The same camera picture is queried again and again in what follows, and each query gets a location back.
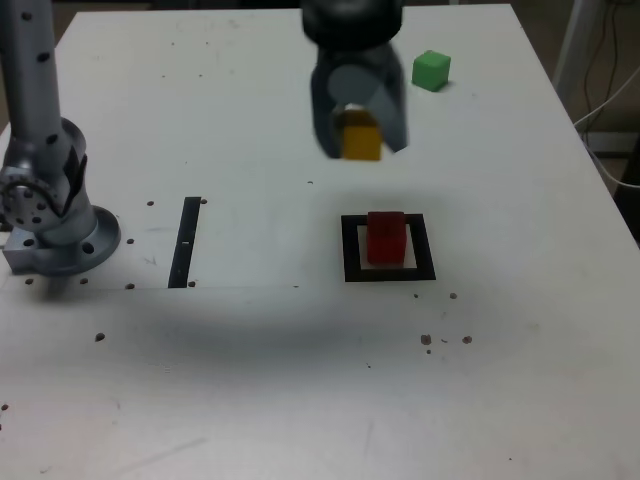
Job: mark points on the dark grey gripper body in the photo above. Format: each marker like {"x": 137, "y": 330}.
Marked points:
{"x": 355, "y": 56}

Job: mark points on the black tape strip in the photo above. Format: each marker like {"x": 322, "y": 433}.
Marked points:
{"x": 184, "y": 245}

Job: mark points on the yellow cube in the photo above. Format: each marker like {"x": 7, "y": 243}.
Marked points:
{"x": 361, "y": 142}

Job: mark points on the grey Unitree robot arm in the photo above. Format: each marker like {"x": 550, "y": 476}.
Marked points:
{"x": 30, "y": 100}

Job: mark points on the red cube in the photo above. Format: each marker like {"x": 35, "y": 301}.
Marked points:
{"x": 385, "y": 242}

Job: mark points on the white post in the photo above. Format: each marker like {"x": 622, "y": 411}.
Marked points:
{"x": 575, "y": 40}

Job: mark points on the green cube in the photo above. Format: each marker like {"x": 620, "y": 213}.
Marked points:
{"x": 430, "y": 72}

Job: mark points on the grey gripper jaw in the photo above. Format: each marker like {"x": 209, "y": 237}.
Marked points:
{"x": 321, "y": 120}
{"x": 392, "y": 110}

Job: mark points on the black tape square outline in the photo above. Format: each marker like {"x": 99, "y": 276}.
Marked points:
{"x": 350, "y": 250}

